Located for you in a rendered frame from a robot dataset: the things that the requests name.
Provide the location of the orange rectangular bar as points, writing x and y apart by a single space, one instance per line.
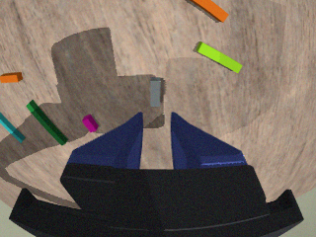
11 77
212 9

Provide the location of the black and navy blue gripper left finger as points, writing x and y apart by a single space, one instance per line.
113 147

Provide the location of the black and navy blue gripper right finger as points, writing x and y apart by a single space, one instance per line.
201 149

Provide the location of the turquoise rod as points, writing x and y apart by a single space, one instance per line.
11 129

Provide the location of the magenta rod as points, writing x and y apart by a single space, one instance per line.
90 123

